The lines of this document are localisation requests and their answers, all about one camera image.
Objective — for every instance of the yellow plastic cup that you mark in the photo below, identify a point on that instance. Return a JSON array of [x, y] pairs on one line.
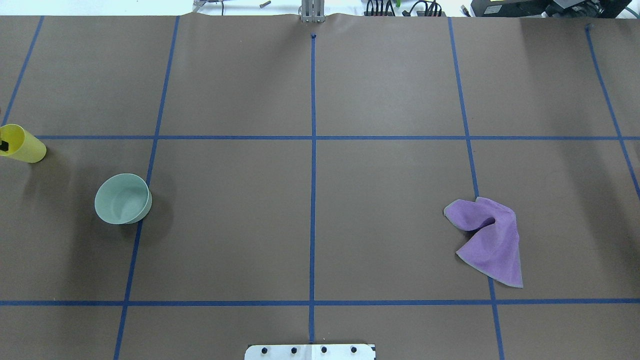
[[19, 144]]

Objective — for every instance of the mint green bowl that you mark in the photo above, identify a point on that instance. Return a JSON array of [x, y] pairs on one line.
[[123, 199]]

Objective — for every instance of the purple microfiber cloth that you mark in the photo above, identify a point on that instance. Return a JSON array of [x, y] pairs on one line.
[[493, 248]]

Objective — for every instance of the aluminium frame post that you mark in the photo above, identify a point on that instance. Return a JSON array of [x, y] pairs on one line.
[[312, 11]]

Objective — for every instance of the white pedestal mount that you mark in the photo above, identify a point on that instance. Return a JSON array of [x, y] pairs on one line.
[[357, 351]]

